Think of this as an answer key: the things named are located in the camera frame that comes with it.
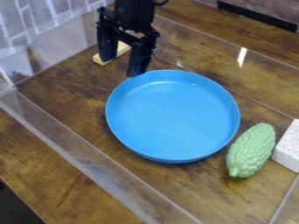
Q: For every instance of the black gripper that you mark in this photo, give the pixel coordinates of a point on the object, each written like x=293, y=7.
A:
x=133, y=15

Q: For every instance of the yellow wooden block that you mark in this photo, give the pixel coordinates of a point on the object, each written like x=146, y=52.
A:
x=122, y=49

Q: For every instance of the blue round tray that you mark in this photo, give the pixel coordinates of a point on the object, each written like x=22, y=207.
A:
x=173, y=116

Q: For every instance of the white speckled foam block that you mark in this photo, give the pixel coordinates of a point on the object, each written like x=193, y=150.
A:
x=286, y=153

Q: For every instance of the dark baseboard strip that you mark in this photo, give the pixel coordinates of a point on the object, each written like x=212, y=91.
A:
x=277, y=22

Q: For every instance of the green bumpy gourd toy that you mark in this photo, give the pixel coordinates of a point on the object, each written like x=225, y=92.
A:
x=252, y=151

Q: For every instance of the clear acrylic enclosure wall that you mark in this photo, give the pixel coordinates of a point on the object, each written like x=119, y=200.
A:
x=69, y=168

